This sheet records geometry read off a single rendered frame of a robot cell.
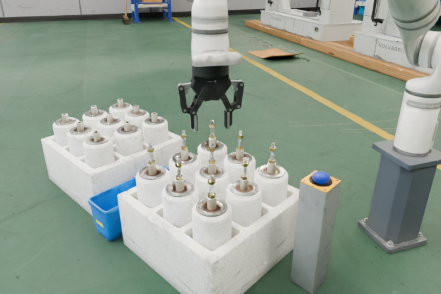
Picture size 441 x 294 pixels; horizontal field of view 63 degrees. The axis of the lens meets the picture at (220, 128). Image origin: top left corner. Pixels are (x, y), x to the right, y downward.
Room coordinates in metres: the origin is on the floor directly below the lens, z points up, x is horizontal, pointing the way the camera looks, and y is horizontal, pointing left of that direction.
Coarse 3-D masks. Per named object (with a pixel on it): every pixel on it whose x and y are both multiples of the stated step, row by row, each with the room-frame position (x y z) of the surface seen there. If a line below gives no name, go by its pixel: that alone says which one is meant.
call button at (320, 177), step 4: (316, 172) 0.75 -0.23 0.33; (320, 172) 0.75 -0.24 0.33; (324, 172) 0.75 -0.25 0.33; (312, 176) 0.74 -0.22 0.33; (316, 176) 0.73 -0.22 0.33; (320, 176) 0.73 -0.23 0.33; (324, 176) 0.73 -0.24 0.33; (328, 176) 0.73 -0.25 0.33; (316, 180) 0.72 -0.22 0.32; (320, 180) 0.72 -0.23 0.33; (324, 180) 0.72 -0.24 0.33; (328, 180) 0.72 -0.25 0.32
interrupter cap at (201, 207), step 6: (204, 198) 0.75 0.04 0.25; (198, 204) 0.73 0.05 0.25; (204, 204) 0.73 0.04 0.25; (222, 204) 0.73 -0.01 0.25; (198, 210) 0.70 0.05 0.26; (204, 210) 0.70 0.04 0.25; (210, 210) 0.71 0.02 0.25; (216, 210) 0.71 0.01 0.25; (222, 210) 0.70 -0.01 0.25; (210, 216) 0.68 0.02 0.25; (216, 216) 0.68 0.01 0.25
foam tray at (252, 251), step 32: (128, 192) 0.89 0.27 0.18; (288, 192) 0.90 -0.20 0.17; (128, 224) 0.85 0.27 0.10; (160, 224) 0.74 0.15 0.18; (256, 224) 0.74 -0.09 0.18; (288, 224) 0.83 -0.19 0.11; (160, 256) 0.74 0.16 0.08; (192, 256) 0.65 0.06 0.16; (224, 256) 0.64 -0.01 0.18; (256, 256) 0.72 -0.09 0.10; (192, 288) 0.66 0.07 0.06; (224, 288) 0.64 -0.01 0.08
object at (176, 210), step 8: (192, 192) 0.78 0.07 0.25; (168, 200) 0.76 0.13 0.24; (176, 200) 0.75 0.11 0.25; (184, 200) 0.76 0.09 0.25; (192, 200) 0.77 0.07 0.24; (168, 208) 0.76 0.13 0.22; (176, 208) 0.75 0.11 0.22; (184, 208) 0.75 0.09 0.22; (168, 216) 0.76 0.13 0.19; (176, 216) 0.75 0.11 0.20; (184, 216) 0.75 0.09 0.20; (176, 224) 0.75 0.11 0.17; (184, 224) 0.75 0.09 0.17
